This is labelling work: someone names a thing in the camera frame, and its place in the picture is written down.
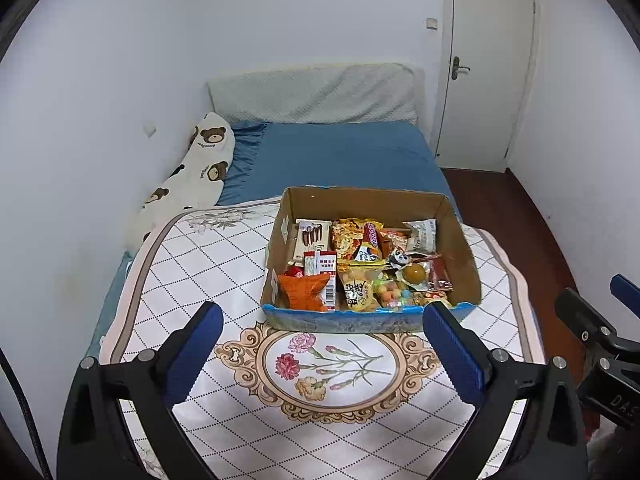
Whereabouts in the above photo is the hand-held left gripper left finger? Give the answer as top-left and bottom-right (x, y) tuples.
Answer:
(56, 301), (224, 480)

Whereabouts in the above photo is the white and red packet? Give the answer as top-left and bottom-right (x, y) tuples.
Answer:
(302, 247), (339, 277)

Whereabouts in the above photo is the black cable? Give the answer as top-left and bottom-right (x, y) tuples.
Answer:
(0, 346), (54, 480)

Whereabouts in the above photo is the cardboard box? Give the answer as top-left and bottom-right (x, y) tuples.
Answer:
(260, 186), (484, 334)

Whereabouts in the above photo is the orange printed snack packet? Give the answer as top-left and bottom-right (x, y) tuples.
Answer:
(377, 228), (414, 261)

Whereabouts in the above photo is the bed with blue sheet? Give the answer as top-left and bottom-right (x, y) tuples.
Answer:
(84, 120), (464, 361)

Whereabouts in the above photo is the yellow cracker bag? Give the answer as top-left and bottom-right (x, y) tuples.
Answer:
(337, 262), (384, 311)

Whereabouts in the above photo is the round brown pastry packet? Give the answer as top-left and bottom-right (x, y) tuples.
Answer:
(397, 261), (431, 289)

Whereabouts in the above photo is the colourful candy ball bag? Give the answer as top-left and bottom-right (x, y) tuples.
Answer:
(372, 280), (416, 309)

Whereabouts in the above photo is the grey headboard cushion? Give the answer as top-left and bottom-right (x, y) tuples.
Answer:
(207, 62), (422, 126)

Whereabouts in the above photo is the orange snack bag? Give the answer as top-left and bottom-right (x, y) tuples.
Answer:
(276, 272), (337, 312)

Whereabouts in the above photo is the white door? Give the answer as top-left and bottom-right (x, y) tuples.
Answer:
(433, 0), (542, 174)

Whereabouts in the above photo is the bear print pillow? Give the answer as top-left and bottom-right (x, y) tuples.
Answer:
(125, 111), (237, 252)

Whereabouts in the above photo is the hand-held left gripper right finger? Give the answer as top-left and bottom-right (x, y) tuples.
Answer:
(422, 301), (589, 480)

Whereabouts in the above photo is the cream chocolate biscuit packet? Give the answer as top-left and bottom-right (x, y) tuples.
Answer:
(294, 218), (331, 262)

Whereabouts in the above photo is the white printed snack packet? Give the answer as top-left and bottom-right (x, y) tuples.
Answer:
(403, 218), (438, 255)

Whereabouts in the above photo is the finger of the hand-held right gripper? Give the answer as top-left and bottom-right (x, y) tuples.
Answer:
(609, 273), (640, 319)
(553, 287), (640, 361)

